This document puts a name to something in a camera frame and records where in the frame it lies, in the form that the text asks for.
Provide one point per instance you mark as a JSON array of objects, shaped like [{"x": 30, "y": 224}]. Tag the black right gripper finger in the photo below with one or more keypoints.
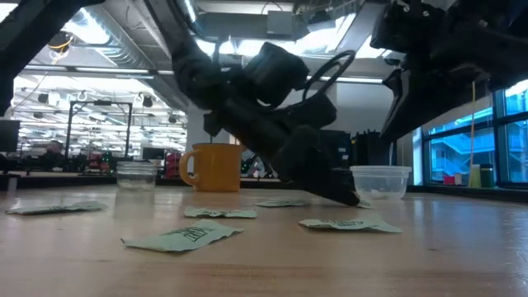
[{"x": 408, "y": 103}]

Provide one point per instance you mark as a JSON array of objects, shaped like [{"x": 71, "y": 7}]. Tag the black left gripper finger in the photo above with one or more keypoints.
[{"x": 309, "y": 165}]

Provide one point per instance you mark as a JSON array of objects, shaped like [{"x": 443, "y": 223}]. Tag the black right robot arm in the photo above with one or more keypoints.
[{"x": 507, "y": 41}]

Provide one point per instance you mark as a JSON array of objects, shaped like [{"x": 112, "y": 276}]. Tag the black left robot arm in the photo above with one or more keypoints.
[{"x": 185, "y": 62}]

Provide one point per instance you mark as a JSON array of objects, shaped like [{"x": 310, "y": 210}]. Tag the black cabinet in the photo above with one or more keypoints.
[
  {"x": 371, "y": 150},
  {"x": 342, "y": 144}
]

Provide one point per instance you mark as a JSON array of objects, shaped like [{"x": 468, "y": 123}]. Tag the yellow mug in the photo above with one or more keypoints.
[{"x": 210, "y": 169}]

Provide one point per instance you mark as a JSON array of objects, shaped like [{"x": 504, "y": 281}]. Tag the blue glass window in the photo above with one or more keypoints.
[{"x": 453, "y": 152}]

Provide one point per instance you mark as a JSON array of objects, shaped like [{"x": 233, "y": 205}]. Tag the clear plastic bowl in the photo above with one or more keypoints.
[{"x": 383, "y": 183}]

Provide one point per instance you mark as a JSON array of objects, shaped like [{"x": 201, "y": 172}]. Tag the black hanging spotlight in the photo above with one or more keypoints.
[
  {"x": 147, "y": 101},
  {"x": 172, "y": 119},
  {"x": 43, "y": 98}
]

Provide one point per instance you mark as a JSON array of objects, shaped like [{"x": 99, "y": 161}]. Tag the red cart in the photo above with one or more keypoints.
[{"x": 173, "y": 165}]

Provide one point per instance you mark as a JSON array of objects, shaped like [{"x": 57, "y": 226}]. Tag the small red box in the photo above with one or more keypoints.
[{"x": 449, "y": 180}]

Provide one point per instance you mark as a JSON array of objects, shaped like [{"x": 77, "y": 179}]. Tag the small white box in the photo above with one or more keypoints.
[{"x": 458, "y": 179}]

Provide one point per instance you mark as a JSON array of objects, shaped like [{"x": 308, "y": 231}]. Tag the pale green cup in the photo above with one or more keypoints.
[{"x": 474, "y": 179}]

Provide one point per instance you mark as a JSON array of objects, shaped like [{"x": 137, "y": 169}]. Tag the small black monitor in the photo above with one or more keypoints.
[{"x": 153, "y": 153}]

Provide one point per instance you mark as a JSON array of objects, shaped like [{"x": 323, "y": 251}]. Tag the dark green bottle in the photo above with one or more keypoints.
[{"x": 487, "y": 177}]

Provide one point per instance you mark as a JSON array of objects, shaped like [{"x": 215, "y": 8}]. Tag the grey ceiling box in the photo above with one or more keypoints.
[{"x": 280, "y": 22}]

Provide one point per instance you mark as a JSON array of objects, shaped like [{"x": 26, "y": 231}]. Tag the clear plastic cup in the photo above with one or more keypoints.
[{"x": 136, "y": 177}]

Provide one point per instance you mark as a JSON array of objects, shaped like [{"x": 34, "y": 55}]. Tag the bending person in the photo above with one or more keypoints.
[{"x": 54, "y": 147}]

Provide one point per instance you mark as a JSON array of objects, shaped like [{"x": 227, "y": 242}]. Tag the wooden background table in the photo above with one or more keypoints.
[{"x": 49, "y": 173}]

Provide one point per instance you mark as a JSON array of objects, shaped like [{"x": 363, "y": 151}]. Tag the round black ceiling sensor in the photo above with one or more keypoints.
[{"x": 59, "y": 40}]

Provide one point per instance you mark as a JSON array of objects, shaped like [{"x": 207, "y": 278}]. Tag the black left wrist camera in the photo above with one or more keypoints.
[{"x": 274, "y": 72}]

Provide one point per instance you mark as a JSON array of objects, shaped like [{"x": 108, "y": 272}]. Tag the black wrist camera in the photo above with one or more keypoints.
[
  {"x": 274, "y": 72},
  {"x": 389, "y": 29}
]

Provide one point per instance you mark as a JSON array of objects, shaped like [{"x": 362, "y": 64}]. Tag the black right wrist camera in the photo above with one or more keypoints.
[{"x": 389, "y": 29}]

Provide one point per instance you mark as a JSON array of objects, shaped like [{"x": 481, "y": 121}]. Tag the round metal ceiling duct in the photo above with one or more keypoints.
[{"x": 190, "y": 8}]

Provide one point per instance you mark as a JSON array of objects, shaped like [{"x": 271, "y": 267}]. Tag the black background rig frame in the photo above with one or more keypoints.
[{"x": 99, "y": 103}]

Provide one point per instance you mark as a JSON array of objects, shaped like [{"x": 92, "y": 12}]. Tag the black aluminium table frame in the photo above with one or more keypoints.
[{"x": 62, "y": 183}]

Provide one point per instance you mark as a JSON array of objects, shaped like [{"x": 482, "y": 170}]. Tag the small white post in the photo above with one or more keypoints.
[{"x": 12, "y": 185}]

